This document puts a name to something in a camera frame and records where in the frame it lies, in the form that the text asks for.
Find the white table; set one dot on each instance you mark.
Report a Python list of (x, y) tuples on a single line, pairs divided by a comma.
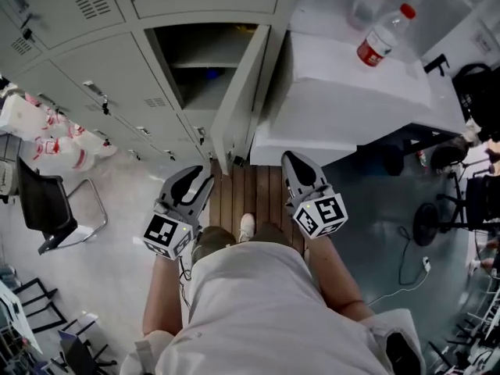
[(343, 104)]

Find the grey metal locker cabinet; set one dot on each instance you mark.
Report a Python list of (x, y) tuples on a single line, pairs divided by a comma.
[(105, 65)]

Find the black metal bracket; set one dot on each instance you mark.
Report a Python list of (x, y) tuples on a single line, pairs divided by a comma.
[(436, 65)]

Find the black locker key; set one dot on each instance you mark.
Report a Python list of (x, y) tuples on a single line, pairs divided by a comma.
[(27, 33), (105, 106)]

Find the person's right forearm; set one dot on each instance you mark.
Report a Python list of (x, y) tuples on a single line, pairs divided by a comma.
[(332, 276)]

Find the person's white shoe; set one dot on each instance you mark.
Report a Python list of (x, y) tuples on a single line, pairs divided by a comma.
[(247, 227)]

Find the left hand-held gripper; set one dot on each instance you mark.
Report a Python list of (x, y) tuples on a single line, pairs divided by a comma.
[(166, 231)]

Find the clear plastic container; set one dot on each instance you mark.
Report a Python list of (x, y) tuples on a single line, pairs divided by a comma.
[(369, 2)]

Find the clear bottle with red label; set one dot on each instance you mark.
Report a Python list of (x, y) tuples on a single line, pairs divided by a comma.
[(381, 41)]

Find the person's left forearm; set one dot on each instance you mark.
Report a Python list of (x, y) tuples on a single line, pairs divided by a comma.
[(162, 291)]

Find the person's brown shorts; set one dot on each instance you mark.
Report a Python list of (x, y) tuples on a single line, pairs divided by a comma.
[(213, 236)]

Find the person's white shirt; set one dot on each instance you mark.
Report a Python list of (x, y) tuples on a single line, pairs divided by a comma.
[(265, 311)]

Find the black metal stand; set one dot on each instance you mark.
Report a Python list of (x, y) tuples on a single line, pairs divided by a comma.
[(468, 205)]

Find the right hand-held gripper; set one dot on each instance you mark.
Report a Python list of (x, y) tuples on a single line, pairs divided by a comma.
[(320, 217)]

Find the grey metal locker door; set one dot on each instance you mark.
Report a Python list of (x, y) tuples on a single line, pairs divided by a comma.
[(238, 104)]

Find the brown wooden slat platform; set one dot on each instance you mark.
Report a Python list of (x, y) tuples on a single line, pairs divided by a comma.
[(265, 193)]

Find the black floor fan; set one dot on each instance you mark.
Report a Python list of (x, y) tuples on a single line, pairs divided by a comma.
[(426, 225)]

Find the white power adapter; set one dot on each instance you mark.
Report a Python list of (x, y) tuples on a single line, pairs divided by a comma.
[(426, 264)]

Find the blue object inside locker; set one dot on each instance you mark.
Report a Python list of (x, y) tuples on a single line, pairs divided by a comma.
[(211, 73)]

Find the pile of white red-printed bags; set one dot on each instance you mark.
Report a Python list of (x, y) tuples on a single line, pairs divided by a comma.
[(58, 139)]

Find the black chair with metal frame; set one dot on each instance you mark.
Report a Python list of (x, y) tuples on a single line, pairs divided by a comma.
[(47, 205)]

